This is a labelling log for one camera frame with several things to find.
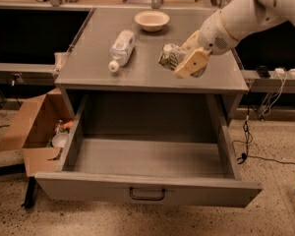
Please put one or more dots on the green white 7up can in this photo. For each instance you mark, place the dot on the green white 7up can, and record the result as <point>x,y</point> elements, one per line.
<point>172,55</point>

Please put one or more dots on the clear plastic water bottle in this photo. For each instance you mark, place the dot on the clear plastic water bottle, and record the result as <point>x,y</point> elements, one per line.
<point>121,50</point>

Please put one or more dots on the white bowl in box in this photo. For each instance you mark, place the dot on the white bowl in box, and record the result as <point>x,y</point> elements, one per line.
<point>60,140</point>

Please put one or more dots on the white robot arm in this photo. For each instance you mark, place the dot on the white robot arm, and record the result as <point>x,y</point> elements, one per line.
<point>245,17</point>

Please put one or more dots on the black table leg foot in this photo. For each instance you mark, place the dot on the black table leg foot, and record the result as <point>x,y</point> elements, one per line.
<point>31,192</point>

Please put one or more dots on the black drawer handle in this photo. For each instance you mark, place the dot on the black drawer handle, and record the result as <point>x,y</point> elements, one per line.
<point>145,194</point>

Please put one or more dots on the brown cardboard box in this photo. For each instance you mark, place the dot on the brown cardboard box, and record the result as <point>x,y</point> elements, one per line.
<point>33,127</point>

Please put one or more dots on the grey metal cabinet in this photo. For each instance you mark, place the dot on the grey metal cabinet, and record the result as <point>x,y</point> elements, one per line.
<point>87,65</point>

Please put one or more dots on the black device on ledge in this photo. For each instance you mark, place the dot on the black device on ledge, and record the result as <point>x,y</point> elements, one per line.
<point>263,72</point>

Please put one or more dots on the white power adapter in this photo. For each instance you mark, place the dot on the white power adapter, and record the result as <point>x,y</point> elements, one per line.
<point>279,71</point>

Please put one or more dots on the white paper bowl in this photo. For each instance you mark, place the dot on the white paper bowl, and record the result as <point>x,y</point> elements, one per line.
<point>152,21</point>

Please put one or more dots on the orange item in box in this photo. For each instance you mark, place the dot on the orange item in box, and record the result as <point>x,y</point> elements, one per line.
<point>68,125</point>

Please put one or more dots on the open grey top drawer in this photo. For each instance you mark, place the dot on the open grey top drawer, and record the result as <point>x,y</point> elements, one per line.
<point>176,142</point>

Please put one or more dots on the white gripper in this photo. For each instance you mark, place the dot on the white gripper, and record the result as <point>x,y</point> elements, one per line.
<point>214,34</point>

